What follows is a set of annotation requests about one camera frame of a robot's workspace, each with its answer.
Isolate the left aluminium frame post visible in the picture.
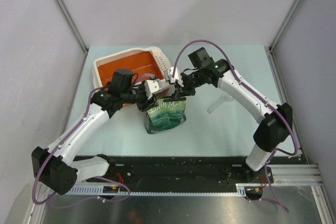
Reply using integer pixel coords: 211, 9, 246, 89
54, 0, 88, 54

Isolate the green litter bag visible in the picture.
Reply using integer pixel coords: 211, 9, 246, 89
144, 98, 186, 134

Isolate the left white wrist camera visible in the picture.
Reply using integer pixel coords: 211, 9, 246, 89
144, 79, 170, 96

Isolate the clear plastic scoop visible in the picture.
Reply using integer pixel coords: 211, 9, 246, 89
207, 94, 234, 114

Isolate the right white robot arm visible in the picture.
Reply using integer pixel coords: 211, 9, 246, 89
165, 47, 292, 183

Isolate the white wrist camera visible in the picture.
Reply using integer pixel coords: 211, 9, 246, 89
144, 79, 170, 96
164, 67, 183, 86

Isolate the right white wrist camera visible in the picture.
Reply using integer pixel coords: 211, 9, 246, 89
164, 67, 183, 86

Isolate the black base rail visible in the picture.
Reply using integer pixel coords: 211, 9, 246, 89
78, 155, 263, 193

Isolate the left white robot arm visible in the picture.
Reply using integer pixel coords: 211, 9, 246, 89
31, 69, 162, 195

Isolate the aluminium side rail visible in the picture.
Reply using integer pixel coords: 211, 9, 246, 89
265, 46, 335, 223

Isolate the right aluminium frame post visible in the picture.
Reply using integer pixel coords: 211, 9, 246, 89
268, 0, 305, 53

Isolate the orange and cream litter box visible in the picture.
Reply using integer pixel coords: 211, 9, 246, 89
93, 46, 176, 108

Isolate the white slotted cable duct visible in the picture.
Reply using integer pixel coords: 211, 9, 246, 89
65, 183, 263, 197

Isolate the aluminium frame post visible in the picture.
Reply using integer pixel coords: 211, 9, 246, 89
54, 0, 88, 54
268, 0, 305, 53

